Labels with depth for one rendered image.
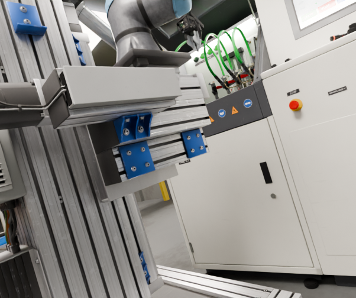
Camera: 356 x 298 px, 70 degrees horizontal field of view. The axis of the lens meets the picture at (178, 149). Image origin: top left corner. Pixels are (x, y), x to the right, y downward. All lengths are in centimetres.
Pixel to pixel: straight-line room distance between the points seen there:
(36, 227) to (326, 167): 102
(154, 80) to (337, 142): 80
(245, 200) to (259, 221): 12
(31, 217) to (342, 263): 115
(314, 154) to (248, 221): 45
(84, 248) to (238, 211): 82
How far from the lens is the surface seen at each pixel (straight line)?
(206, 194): 140
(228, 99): 125
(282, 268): 140
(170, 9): 83
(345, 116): 114
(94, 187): 78
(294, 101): 112
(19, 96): 61
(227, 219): 140
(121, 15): 85
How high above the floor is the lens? 75
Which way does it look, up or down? 1 degrees up
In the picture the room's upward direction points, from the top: 17 degrees counter-clockwise
